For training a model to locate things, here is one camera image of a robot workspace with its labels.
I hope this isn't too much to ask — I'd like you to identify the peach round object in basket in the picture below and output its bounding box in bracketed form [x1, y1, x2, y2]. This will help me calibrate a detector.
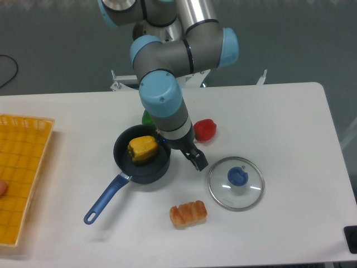
[0, 180, 8, 197]

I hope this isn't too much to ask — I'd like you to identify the yellow wicker basket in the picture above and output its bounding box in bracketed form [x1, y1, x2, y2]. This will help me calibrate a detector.
[1, 114, 55, 247]

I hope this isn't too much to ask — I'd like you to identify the black cable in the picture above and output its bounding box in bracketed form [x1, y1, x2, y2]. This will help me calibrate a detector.
[0, 54, 19, 89]

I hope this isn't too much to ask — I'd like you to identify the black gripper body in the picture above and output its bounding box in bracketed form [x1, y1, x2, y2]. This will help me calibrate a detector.
[156, 124, 195, 150]

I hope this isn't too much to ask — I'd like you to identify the glass lid with blue knob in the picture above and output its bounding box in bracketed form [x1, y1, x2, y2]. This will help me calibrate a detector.
[208, 156, 265, 212]

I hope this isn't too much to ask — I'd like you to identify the dark pot with blue handle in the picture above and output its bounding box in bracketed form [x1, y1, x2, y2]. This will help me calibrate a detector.
[84, 125, 171, 224]

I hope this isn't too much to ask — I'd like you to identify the black device at table edge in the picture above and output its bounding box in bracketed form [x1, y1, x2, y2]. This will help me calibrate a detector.
[344, 226, 357, 254]

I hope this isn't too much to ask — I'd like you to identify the green bell pepper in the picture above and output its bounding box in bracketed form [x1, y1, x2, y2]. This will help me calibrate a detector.
[141, 110, 155, 127]

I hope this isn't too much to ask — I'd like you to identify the yellow bell pepper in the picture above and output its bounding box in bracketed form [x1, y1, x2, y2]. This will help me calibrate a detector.
[127, 136, 158, 165]

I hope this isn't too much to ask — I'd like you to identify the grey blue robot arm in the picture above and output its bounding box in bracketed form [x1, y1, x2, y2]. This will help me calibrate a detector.
[98, 1, 239, 170]

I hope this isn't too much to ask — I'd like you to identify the orange toy bread roll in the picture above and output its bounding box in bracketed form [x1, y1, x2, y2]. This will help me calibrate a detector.
[169, 200, 208, 228]

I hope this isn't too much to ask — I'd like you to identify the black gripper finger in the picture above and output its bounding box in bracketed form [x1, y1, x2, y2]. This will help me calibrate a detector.
[181, 147, 209, 171]

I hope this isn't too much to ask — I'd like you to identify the red bell pepper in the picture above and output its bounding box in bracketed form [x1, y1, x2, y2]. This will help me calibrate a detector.
[194, 119, 216, 142]

